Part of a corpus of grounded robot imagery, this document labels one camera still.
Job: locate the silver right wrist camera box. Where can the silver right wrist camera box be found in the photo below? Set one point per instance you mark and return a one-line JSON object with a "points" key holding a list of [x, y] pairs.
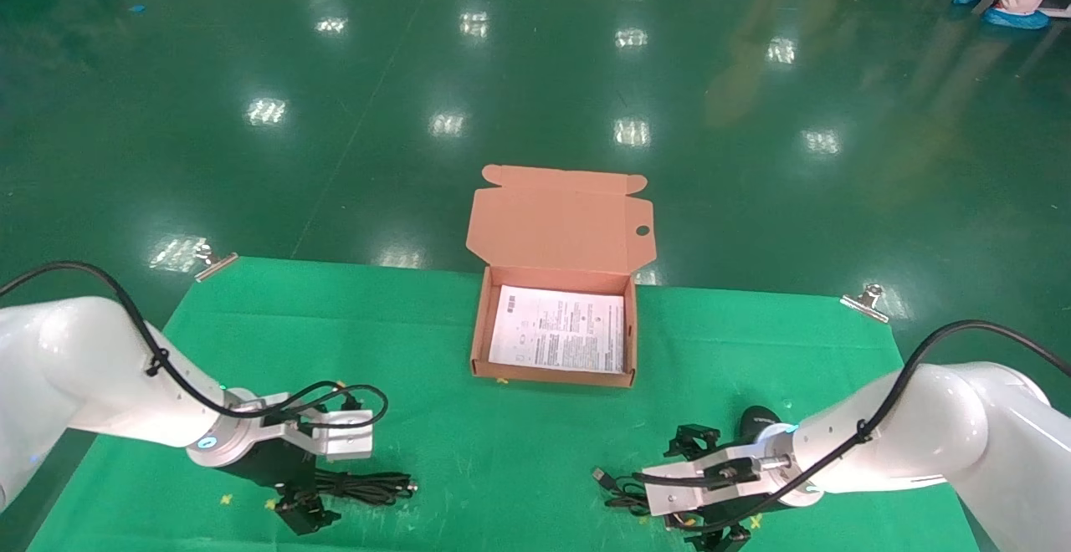
{"points": [[694, 489]]}

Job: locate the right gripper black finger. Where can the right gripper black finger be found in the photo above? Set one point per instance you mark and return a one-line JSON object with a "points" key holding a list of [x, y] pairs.
{"points": [[693, 442], [719, 540]]}

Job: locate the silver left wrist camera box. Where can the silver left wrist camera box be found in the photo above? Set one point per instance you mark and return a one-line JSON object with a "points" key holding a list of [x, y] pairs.
{"points": [[339, 435]]}

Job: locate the silver binder clip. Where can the silver binder clip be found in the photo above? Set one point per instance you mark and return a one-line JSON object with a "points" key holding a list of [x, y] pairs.
{"points": [[213, 263], [866, 303]]}

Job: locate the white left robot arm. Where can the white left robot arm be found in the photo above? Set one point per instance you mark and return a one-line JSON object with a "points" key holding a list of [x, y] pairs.
{"points": [[84, 368]]}

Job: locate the green table mat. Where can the green table mat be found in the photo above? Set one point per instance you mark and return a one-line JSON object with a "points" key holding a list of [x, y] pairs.
{"points": [[502, 435]]}

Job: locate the white printed paper sheet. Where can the white printed paper sheet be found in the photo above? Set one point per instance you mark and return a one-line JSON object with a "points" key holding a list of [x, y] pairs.
{"points": [[556, 330]]}

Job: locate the open brown cardboard box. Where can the open brown cardboard box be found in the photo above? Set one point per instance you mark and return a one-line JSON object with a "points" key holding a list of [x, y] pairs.
{"points": [[561, 226]]}

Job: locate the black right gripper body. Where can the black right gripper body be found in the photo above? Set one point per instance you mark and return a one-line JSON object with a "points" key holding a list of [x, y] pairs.
{"points": [[707, 520]]}

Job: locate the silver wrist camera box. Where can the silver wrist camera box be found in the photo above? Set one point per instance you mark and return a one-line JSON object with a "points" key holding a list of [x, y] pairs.
{"points": [[694, 489], [339, 435]]}

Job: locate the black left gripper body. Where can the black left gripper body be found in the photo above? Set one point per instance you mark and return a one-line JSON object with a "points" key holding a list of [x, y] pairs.
{"points": [[268, 464]]}

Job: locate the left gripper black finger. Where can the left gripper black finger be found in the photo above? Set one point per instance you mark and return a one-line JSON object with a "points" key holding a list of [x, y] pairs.
{"points": [[308, 518]]}

